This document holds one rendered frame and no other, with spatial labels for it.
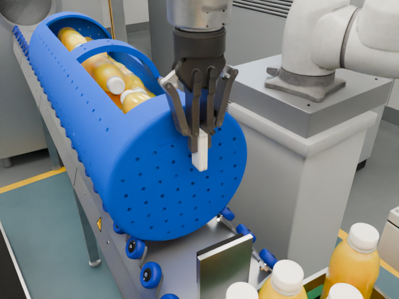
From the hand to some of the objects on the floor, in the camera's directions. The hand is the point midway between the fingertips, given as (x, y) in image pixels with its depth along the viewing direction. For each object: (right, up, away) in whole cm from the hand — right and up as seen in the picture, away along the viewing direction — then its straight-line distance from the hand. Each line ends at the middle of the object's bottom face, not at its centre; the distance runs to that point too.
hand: (199, 149), depth 62 cm
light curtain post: (-41, -28, +176) cm, 183 cm away
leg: (-54, -58, +126) cm, 149 cm away
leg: (-102, -14, +199) cm, 224 cm away
